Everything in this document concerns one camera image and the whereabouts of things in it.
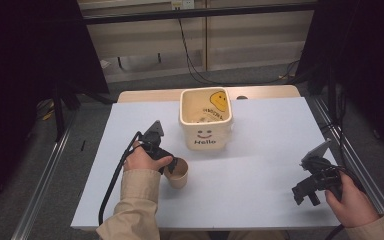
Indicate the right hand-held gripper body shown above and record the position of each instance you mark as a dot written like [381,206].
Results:
[323,173]

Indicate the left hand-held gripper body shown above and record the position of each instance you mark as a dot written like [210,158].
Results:
[153,141]

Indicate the brown paper cup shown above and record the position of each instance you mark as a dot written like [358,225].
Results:
[177,176]

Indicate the person's left hand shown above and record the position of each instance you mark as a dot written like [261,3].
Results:
[141,160]

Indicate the person's right hand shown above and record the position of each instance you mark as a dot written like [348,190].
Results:
[351,203]

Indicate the cream smiley face bin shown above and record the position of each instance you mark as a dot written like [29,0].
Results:
[206,130]

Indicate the white table board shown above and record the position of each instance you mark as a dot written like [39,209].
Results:
[253,173]

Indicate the black metal stand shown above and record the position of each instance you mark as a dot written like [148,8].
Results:
[60,113]

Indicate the wooden table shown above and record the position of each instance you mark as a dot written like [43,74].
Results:
[266,91]

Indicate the black curtain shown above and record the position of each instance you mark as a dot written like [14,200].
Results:
[26,66]
[366,66]

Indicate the black horizontal bar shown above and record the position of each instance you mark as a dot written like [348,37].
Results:
[196,13]

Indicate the metal floor rail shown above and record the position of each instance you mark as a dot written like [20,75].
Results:
[363,173]
[43,186]

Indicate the white wall outlet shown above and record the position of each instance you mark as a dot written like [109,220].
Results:
[182,4]

